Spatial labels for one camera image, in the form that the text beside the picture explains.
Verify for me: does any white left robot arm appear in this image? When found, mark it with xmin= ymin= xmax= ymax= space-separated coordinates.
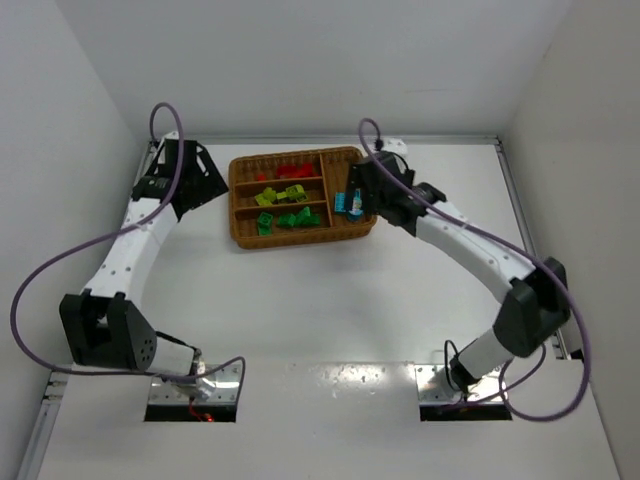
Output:
xmin=59 ymin=134 xmax=228 ymax=382

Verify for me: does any brown wicker divided basket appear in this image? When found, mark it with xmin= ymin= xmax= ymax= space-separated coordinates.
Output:
xmin=228 ymin=146 xmax=377 ymax=249

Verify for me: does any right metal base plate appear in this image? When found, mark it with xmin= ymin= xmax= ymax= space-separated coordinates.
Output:
xmin=415 ymin=362 xmax=510 ymax=406

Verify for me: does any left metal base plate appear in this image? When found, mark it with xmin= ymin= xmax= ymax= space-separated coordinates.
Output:
xmin=147 ymin=362 xmax=244 ymax=407

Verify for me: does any metal base plate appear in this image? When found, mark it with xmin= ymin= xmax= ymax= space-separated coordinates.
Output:
xmin=415 ymin=362 xmax=510 ymax=406
xmin=147 ymin=362 xmax=244 ymax=407

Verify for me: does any aluminium frame rail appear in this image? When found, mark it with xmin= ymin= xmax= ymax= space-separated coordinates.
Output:
xmin=187 ymin=134 xmax=501 ymax=146

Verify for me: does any teal printed lego brick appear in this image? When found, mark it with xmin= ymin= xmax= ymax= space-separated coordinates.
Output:
xmin=346 ymin=188 xmax=363 ymax=222

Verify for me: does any teal long lego brick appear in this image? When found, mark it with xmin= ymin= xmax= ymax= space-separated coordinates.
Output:
xmin=334 ymin=192 xmax=347 ymax=214

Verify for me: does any dark green square lego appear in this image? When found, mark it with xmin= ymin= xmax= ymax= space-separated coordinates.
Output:
xmin=294 ymin=207 xmax=321 ymax=228

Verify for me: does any lime lego brick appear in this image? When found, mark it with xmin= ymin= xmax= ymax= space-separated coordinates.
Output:
xmin=277 ymin=184 xmax=309 ymax=204

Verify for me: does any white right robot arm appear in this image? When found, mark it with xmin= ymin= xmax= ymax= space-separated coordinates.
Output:
xmin=345 ymin=151 xmax=570 ymax=392

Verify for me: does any red flower printed lego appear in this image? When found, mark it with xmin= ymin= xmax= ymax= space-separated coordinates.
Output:
xmin=275 ymin=165 xmax=297 ymax=179

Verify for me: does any dark green long lego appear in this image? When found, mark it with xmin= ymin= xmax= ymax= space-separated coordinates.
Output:
xmin=257 ymin=212 xmax=274 ymax=236

